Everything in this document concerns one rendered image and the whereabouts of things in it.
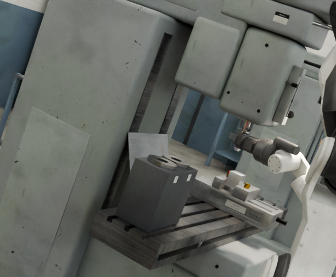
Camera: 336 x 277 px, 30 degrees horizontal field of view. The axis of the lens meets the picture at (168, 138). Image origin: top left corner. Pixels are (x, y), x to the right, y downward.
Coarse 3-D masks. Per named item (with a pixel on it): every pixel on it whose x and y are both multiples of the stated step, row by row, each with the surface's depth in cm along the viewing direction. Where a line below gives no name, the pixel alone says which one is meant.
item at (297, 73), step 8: (296, 72) 220; (304, 72) 220; (288, 80) 221; (296, 80) 220; (288, 88) 221; (296, 88) 221; (288, 96) 221; (280, 104) 222; (288, 104) 221; (280, 112) 222; (288, 112) 224; (272, 120) 223; (280, 120) 222
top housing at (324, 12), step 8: (280, 0) 212; (288, 0) 210; (296, 0) 209; (304, 0) 208; (312, 0) 206; (320, 0) 205; (328, 0) 204; (304, 8) 209; (312, 8) 207; (320, 8) 205; (328, 8) 204; (320, 16) 212; (328, 16) 205; (328, 24) 226
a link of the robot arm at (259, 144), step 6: (240, 138) 223; (246, 138) 223; (252, 138) 222; (258, 138) 228; (264, 138) 221; (240, 144) 223; (246, 144) 223; (252, 144) 221; (258, 144) 219; (264, 144) 218; (246, 150) 223; (252, 150) 222; (258, 150) 218; (258, 156) 219
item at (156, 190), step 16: (144, 160) 183; (160, 160) 188; (176, 160) 193; (128, 176) 184; (144, 176) 182; (160, 176) 180; (176, 176) 184; (192, 176) 196; (128, 192) 184; (144, 192) 182; (160, 192) 180; (176, 192) 189; (128, 208) 184; (144, 208) 182; (160, 208) 183; (176, 208) 194; (144, 224) 182; (160, 224) 188
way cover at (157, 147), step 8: (128, 136) 235; (136, 136) 240; (144, 136) 245; (152, 136) 251; (160, 136) 257; (128, 144) 234; (136, 144) 239; (144, 144) 245; (152, 144) 250; (160, 144) 257; (136, 152) 239; (144, 152) 244; (152, 152) 250; (160, 152) 256; (168, 152) 262
